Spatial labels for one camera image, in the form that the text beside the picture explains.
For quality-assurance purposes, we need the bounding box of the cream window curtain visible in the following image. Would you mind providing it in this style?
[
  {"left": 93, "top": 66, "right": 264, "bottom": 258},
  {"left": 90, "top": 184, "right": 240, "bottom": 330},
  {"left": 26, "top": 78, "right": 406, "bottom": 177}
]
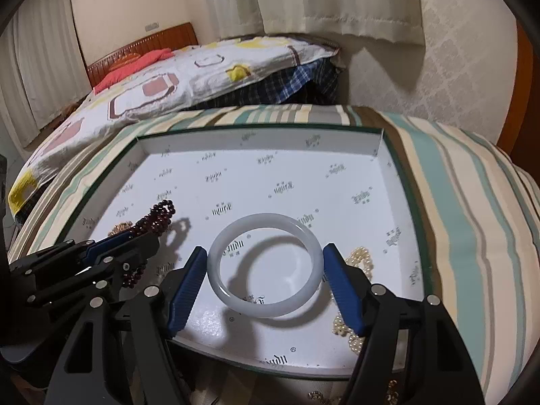
[{"left": 198, "top": 0, "right": 425, "bottom": 47}]

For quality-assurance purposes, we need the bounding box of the gold rhinestone brooch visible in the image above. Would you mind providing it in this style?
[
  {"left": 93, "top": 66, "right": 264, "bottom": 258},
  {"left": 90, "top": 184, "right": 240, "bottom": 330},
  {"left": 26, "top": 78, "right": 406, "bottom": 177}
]
[{"left": 107, "top": 221, "right": 140, "bottom": 238}]

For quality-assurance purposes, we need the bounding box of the wooden headboard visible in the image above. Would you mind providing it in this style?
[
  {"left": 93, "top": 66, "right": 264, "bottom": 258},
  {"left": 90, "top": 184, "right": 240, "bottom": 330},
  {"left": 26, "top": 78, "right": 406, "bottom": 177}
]
[{"left": 86, "top": 22, "right": 199, "bottom": 89}]

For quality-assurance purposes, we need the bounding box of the striped bed sheet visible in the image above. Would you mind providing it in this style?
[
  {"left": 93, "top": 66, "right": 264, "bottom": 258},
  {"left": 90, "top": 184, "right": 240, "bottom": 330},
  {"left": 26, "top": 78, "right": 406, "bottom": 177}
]
[{"left": 8, "top": 103, "right": 540, "bottom": 405}]

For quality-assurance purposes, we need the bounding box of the white window curtain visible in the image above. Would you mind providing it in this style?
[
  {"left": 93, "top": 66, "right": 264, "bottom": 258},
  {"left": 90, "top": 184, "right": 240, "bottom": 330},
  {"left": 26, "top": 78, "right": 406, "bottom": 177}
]
[{"left": 0, "top": 0, "right": 91, "bottom": 146}]

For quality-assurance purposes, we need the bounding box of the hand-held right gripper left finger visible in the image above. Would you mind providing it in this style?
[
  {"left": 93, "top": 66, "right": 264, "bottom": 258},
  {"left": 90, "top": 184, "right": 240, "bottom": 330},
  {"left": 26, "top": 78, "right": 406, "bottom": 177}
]
[{"left": 44, "top": 247, "right": 208, "bottom": 405}]

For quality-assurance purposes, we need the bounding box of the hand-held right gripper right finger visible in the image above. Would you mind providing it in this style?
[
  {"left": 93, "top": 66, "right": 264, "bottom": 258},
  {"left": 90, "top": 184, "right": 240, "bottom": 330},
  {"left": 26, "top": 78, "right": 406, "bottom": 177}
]
[{"left": 323, "top": 242, "right": 486, "bottom": 405}]

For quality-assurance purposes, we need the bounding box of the white printed shallow box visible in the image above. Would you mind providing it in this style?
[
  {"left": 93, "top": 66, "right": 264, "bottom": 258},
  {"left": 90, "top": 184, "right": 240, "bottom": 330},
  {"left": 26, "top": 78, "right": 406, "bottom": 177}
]
[{"left": 31, "top": 124, "right": 435, "bottom": 382}]

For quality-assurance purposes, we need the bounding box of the brown wooden door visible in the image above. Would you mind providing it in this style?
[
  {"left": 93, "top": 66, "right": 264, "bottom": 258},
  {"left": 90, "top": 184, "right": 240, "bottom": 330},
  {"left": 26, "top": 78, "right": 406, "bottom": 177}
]
[{"left": 498, "top": 21, "right": 534, "bottom": 157}]

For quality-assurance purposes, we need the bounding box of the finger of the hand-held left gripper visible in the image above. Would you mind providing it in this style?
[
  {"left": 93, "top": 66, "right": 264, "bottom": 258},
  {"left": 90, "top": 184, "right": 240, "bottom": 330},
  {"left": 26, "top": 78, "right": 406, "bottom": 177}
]
[
  {"left": 25, "top": 236, "right": 160, "bottom": 308},
  {"left": 8, "top": 230, "right": 136, "bottom": 288}
]

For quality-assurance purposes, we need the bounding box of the white jade bangle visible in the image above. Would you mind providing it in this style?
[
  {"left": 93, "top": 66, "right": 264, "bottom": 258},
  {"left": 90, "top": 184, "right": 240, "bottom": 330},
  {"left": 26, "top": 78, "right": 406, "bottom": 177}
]
[{"left": 207, "top": 213, "right": 325, "bottom": 319}]

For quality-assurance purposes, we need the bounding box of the dark red bead bracelet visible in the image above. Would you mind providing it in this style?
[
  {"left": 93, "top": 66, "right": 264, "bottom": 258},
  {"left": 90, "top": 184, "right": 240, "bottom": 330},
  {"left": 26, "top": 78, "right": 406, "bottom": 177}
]
[{"left": 107, "top": 200, "right": 177, "bottom": 290}]

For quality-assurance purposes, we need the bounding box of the bed with patterned quilt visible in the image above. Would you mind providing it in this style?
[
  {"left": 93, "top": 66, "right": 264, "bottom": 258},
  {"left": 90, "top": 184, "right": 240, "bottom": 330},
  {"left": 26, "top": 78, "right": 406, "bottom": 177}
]
[{"left": 8, "top": 36, "right": 340, "bottom": 216}]

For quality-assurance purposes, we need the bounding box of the red pillow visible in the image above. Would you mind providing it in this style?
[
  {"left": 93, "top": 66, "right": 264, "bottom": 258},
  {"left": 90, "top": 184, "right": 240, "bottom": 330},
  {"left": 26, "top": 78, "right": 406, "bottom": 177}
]
[{"left": 93, "top": 48, "right": 173, "bottom": 96}]

